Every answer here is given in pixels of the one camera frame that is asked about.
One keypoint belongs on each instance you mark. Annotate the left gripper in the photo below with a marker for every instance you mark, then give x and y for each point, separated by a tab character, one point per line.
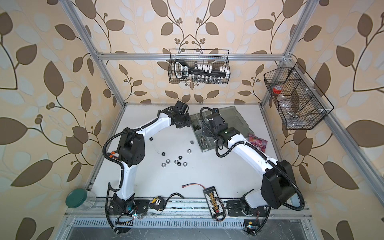
188	120

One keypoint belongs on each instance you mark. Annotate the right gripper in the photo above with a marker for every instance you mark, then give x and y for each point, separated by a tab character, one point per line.
205	127

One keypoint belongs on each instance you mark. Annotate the grey compartment organizer box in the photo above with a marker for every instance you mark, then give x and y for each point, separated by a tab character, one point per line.
231	116

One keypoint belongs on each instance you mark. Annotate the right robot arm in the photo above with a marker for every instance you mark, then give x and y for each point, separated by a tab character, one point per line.
278	185

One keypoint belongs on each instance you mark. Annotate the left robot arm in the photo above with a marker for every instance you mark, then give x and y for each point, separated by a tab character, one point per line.
127	150

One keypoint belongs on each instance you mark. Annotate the pink candy bag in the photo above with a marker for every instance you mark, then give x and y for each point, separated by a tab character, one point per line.
259	143

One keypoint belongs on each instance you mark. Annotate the socket set holder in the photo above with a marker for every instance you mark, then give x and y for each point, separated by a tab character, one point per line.
182	71

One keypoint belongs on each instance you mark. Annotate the red cap bottle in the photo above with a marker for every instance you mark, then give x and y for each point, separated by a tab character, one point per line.
277	90

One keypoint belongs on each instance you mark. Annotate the black charger board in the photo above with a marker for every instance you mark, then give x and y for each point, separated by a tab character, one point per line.
215	204

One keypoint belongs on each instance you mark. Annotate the yellow black tape measure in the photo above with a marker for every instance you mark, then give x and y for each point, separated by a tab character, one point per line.
157	203

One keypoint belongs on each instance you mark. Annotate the green lid jar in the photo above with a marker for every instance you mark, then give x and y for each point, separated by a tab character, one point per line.
80	199

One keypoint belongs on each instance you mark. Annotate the center wire basket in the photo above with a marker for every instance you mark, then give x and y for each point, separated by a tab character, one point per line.
215	57

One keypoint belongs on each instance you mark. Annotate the wire basket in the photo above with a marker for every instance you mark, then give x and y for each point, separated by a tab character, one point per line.
302	104
215	57

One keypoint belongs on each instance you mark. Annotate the right wire basket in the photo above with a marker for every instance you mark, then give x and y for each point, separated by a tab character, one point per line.
302	104

